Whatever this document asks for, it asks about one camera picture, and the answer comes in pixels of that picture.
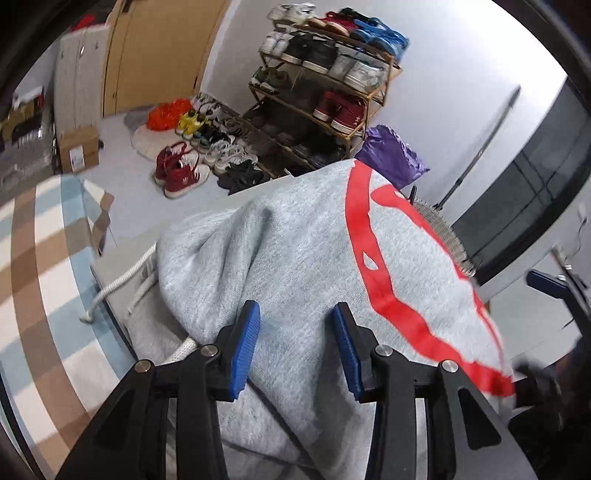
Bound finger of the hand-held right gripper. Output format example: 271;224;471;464
526;270;578;301

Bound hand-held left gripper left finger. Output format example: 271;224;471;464
55;300;262;480

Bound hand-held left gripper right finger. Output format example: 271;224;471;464
331;302;539;480

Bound grey hoodie with red print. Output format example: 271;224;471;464
81;159;515;480

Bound dark glass window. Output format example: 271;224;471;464
450;74;591;289

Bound grey metal pole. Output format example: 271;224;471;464
434;85;522;210

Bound pile of assorted shoes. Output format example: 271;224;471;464
154;92;271;199

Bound purple plastic bag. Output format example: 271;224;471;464
355;124;430;190

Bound checked blanket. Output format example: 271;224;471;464
0;173;139;480

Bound round beige floor mat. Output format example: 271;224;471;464
124;108;195;162

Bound rows of sneakers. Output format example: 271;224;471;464
254;2;409;171

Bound red plastic bag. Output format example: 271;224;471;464
147;97;192;132

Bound wooden shoe rack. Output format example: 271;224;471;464
247;2;409;178

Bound labelled cardboard box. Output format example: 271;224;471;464
56;127;101;174

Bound silver suitcase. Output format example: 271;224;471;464
0;124;61;195

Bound wooden door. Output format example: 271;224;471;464
102;0;232;118

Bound white cabinet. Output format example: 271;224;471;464
53;25;109;134

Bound brown cardboard box with clutter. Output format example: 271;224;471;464
0;90;47;139

